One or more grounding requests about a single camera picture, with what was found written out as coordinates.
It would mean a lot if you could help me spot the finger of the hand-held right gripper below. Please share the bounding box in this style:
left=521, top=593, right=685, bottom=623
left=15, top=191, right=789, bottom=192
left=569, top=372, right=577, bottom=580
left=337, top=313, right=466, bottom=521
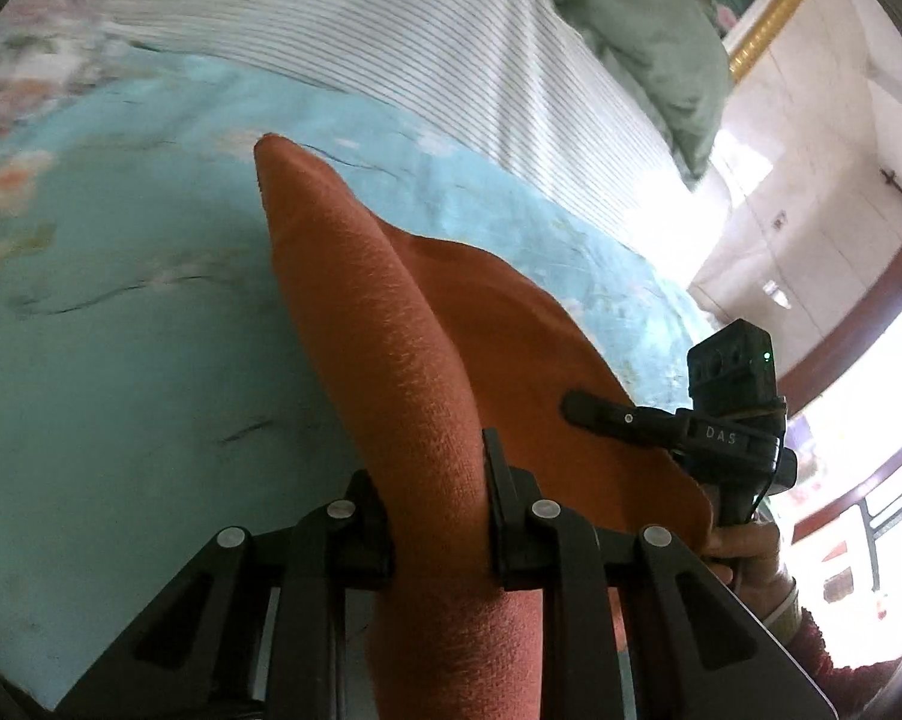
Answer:
left=561, top=388, right=688, bottom=455

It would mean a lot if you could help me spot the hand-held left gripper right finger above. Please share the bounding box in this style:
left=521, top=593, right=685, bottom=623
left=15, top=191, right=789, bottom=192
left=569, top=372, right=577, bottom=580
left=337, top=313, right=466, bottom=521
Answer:
left=481, top=427, right=842, bottom=720

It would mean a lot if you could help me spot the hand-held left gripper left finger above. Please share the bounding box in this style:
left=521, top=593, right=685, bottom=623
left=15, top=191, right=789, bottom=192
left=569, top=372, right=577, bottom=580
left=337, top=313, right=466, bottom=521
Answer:
left=53, top=469, right=395, bottom=720

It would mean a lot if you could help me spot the orange knit sweater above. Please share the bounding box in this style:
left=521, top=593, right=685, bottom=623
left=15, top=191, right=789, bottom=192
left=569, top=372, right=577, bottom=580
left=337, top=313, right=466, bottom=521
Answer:
left=253, top=133, right=714, bottom=720

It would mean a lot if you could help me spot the person's right hand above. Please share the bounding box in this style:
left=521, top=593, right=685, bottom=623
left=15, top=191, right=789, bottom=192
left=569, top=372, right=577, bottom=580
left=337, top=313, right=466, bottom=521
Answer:
left=698, top=521, right=787, bottom=616

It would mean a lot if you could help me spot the light blue floral bedsheet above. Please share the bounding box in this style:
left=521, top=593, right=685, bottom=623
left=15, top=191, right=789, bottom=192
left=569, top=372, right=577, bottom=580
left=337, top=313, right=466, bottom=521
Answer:
left=0, top=45, right=722, bottom=710

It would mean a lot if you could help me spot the green pillow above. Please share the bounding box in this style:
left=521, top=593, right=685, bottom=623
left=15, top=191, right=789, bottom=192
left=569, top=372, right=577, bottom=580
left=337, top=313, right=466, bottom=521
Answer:
left=488, top=0, right=731, bottom=192

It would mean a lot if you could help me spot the gold framed painting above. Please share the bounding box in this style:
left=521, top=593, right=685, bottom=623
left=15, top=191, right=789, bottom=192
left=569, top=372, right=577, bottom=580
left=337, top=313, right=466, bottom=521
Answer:
left=691, top=0, right=834, bottom=83

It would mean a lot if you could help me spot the white striped quilt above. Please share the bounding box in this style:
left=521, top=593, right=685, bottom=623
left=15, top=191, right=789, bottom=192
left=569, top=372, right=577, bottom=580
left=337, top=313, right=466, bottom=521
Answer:
left=68, top=0, right=722, bottom=278

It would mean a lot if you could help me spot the floral pillow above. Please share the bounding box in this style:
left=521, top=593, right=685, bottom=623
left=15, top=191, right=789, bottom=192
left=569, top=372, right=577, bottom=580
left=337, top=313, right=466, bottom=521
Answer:
left=0, top=0, right=219, bottom=158

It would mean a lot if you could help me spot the yellow-green bracelet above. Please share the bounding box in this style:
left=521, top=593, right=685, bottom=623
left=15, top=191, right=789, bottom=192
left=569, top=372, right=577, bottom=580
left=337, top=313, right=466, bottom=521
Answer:
left=767, top=581, right=801, bottom=627

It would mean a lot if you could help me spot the brown wooden door frame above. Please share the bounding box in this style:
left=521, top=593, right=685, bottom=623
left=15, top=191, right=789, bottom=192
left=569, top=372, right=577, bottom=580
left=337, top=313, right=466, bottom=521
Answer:
left=773, top=229, right=902, bottom=541

